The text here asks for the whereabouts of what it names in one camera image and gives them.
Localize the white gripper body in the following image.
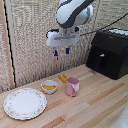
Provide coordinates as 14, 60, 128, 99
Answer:
45, 28, 81, 49

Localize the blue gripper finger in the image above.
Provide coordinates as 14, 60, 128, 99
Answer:
65, 47, 71, 55
53, 48, 59, 57

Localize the golden bread roll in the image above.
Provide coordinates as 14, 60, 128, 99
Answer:
58, 73, 68, 84

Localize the white patterned plate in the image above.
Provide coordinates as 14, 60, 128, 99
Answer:
2, 87, 48, 121

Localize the small white bowl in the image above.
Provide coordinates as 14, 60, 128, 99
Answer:
40, 79, 59, 95

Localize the yellow food piece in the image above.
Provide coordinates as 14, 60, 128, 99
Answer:
43, 84, 57, 91

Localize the pink mug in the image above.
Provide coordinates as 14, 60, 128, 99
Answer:
65, 76, 81, 98

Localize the black box appliance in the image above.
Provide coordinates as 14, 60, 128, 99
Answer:
85, 28, 128, 81

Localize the black cable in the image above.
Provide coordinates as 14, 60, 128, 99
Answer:
79, 12, 128, 37

